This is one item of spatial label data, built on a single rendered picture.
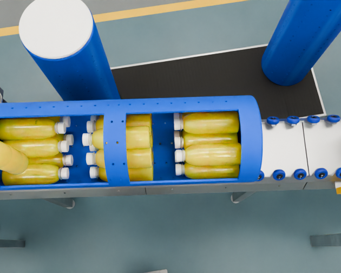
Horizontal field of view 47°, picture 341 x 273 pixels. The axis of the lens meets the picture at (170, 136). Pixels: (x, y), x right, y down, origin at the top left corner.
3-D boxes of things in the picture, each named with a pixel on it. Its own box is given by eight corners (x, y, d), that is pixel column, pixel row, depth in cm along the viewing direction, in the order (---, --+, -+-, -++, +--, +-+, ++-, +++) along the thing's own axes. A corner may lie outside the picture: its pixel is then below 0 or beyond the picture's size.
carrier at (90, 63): (118, 80, 236) (71, 88, 235) (90, -11, 152) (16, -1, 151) (124, 125, 229) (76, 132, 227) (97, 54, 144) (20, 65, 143)
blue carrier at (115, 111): (247, 186, 139) (267, 176, 112) (2, 194, 139) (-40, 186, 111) (242, 109, 146) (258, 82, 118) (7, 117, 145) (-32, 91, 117)
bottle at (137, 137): (150, 125, 125) (90, 127, 125) (149, 125, 118) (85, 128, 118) (151, 148, 126) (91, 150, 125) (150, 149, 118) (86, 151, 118)
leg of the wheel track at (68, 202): (74, 208, 230) (40, 195, 170) (65, 209, 230) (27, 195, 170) (74, 199, 232) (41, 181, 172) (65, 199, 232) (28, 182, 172)
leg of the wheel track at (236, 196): (240, 203, 231) (265, 187, 171) (230, 203, 231) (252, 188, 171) (240, 193, 233) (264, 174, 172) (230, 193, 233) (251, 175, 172)
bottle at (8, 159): (27, 149, 120) (-5, 131, 102) (30, 171, 118) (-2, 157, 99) (5, 155, 120) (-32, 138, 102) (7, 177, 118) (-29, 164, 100)
